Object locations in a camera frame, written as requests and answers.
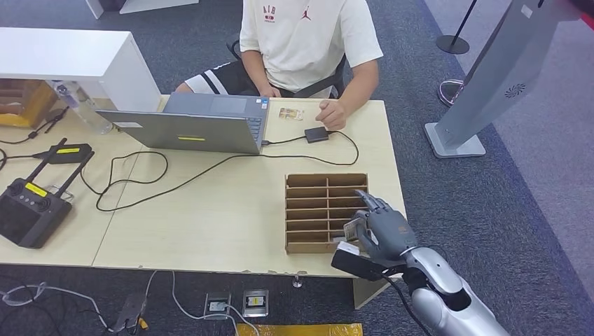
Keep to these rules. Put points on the grey laptop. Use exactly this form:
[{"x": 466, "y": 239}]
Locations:
[{"x": 185, "y": 132}]

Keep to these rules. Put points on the black power brick yellow label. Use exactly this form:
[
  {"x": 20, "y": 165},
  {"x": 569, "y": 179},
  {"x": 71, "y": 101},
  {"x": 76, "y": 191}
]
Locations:
[{"x": 69, "y": 153}]

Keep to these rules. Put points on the person's right forearm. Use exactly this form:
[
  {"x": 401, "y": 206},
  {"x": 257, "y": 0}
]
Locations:
[{"x": 257, "y": 69}]

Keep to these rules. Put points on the clear plastic water bottle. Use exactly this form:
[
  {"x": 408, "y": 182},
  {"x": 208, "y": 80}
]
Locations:
[{"x": 86, "y": 109}]

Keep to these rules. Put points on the small black hub box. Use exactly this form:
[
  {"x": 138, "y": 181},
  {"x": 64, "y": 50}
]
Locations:
[{"x": 317, "y": 134}]

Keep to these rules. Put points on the silver floor socket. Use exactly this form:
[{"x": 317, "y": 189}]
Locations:
[
  {"x": 255, "y": 304},
  {"x": 217, "y": 306}
]

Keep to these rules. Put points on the room key card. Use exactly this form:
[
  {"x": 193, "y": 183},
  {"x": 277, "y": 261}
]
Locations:
[{"x": 353, "y": 229}]

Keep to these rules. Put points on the yellow bag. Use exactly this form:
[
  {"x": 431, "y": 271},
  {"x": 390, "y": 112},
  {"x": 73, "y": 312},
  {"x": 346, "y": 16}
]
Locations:
[{"x": 301, "y": 330}]

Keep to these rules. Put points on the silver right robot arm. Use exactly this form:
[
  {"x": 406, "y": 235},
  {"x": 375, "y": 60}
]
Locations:
[{"x": 445, "y": 297}]

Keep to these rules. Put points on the chrome stanchion base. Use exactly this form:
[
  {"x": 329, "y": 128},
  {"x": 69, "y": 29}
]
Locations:
[{"x": 449, "y": 92}]

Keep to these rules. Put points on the black base stanchion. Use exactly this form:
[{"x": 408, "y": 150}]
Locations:
[{"x": 453, "y": 44}]

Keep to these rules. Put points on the person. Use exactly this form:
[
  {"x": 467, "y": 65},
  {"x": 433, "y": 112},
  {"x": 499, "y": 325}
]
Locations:
[{"x": 301, "y": 42}]

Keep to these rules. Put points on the yellow wooden box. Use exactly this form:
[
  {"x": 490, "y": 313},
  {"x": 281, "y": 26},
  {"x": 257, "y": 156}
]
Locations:
[{"x": 23, "y": 102}]

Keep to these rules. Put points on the person's left hand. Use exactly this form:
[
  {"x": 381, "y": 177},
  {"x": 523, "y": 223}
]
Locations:
[{"x": 333, "y": 115}]

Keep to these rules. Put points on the desk leg panel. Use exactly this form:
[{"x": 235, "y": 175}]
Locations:
[{"x": 371, "y": 294}]

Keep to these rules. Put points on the black floor plug device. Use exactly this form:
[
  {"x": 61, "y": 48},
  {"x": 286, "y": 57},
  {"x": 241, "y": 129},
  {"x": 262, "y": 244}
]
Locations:
[{"x": 130, "y": 310}]

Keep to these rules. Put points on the metal desk foot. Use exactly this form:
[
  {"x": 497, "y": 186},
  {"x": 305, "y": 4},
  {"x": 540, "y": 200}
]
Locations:
[{"x": 297, "y": 282}]

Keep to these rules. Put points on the white furniture base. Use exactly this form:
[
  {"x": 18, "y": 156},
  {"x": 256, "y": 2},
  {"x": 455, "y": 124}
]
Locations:
[{"x": 139, "y": 5}]

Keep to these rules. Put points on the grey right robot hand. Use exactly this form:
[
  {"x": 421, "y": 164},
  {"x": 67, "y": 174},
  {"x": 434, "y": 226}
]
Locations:
[{"x": 390, "y": 236}]

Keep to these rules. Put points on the person's right hand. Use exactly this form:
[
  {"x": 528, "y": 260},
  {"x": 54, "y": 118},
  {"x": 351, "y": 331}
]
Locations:
[{"x": 270, "y": 92}]

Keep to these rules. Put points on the black chair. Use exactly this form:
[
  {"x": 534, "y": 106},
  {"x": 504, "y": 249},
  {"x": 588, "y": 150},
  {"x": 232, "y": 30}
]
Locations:
[{"x": 320, "y": 86}]

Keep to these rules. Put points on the cardboard slotted card organizer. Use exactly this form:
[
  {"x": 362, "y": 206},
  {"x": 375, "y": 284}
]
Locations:
[{"x": 315, "y": 213}]

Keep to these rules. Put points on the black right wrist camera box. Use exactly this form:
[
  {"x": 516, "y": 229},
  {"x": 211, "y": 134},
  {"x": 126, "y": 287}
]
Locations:
[{"x": 357, "y": 264}]

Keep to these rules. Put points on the person's left forearm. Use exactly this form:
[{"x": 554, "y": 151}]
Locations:
[{"x": 359, "y": 83}]

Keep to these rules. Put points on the black remote controller with antennas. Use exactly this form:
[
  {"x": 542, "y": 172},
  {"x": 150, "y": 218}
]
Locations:
[{"x": 28, "y": 213}]

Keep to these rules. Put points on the silver slanted kiosk stand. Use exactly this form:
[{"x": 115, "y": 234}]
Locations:
[{"x": 501, "y": 69}]

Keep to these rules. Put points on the white shelf box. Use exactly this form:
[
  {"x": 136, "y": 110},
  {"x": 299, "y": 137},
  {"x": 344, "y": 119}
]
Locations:
[{"x": 69, "y": 55}]

